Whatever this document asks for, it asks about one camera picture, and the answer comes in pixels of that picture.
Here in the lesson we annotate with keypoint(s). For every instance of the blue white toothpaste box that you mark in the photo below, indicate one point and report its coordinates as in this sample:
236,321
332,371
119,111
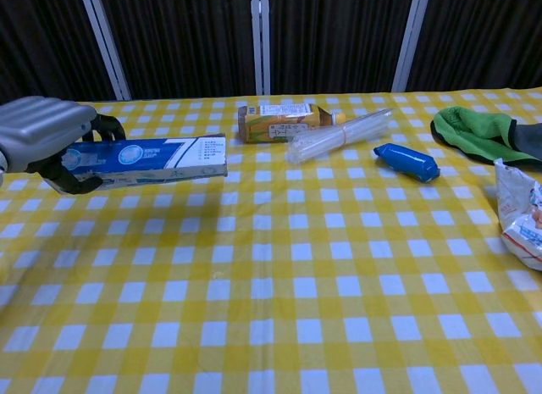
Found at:
169,157

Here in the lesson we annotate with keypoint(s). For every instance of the yellow white checkered tablecloth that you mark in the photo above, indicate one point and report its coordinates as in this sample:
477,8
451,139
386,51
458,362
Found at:
271,284

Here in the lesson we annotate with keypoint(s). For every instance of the white partition frame post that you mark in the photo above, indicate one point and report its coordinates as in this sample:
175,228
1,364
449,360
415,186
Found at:
106,46
260,42
413,42

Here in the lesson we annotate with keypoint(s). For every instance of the blue foil packet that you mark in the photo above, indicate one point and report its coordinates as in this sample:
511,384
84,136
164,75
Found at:
406,162

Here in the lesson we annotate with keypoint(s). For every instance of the brown tea bottle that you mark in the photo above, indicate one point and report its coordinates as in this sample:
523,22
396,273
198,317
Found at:
275,123

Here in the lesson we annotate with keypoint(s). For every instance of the green grey microfiber cloth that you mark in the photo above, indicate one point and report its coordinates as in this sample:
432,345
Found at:
474,131

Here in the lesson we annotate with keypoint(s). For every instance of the clear plastic straw bundle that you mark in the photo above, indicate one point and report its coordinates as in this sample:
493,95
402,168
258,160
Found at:
334,137

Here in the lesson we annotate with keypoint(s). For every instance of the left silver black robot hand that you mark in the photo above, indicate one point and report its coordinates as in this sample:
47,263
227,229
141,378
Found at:
38,131

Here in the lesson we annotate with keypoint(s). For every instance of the white printed snack bag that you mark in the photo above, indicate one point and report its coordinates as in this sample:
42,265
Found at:
521,216

